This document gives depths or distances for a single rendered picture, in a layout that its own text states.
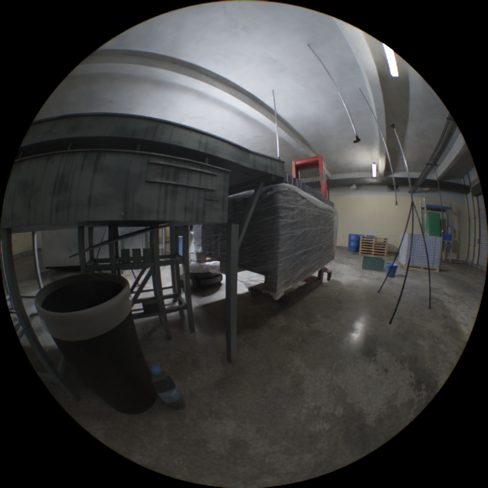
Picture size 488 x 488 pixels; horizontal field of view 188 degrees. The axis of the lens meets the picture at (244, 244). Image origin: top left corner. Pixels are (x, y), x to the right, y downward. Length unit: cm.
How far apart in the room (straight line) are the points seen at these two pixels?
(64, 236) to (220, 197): 330
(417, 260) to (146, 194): 568
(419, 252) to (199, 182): 552
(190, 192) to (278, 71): 430
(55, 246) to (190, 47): 484
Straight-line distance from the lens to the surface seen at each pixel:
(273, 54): 435
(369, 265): 410
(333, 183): 962
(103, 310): 46
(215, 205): 58
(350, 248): 854
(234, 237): 64
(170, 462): 82
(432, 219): 932
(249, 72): 460
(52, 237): 372
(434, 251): 576
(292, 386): 93
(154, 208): 50
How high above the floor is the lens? 78
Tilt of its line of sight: 5 degrees down
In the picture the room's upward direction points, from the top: 2 degrees clockwise
